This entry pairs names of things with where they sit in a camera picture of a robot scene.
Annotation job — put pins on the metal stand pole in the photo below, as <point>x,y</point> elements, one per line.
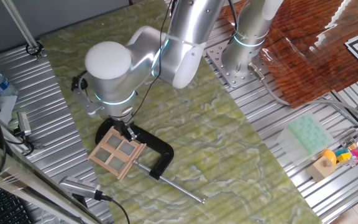
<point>19,25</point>

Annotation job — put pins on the yellow toy block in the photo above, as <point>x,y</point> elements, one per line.
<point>344,157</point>

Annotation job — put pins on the translucent green plastic tray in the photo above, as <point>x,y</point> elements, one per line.
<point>309,133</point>

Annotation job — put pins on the pink toy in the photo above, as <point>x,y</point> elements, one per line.
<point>356,153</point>

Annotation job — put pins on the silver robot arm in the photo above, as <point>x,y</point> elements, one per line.
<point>182,37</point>

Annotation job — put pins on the silver camera with vents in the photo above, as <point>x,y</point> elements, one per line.
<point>79,186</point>

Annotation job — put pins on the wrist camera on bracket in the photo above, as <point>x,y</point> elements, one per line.
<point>85,102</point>

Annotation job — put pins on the small silver camera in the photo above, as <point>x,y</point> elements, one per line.
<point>23,123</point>

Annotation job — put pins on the small wooden sliding window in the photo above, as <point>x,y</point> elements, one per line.
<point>116,151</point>

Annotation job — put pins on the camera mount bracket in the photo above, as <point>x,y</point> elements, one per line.
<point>37,145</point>

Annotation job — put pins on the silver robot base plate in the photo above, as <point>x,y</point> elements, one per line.
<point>228,74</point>

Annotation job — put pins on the blue toy block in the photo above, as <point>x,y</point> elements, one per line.
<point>342,151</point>

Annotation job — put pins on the wooden block house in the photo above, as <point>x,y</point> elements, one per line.
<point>320,169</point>

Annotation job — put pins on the black C-clamp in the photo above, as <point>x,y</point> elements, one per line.
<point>164,149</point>

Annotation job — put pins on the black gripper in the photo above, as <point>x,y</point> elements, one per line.
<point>121,124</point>

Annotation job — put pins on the small tan block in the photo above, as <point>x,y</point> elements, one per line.
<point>351,146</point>

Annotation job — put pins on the white paper sheet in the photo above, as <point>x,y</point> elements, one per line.
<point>3,107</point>

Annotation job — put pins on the green marble pattern mat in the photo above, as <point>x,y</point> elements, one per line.
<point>213,155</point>

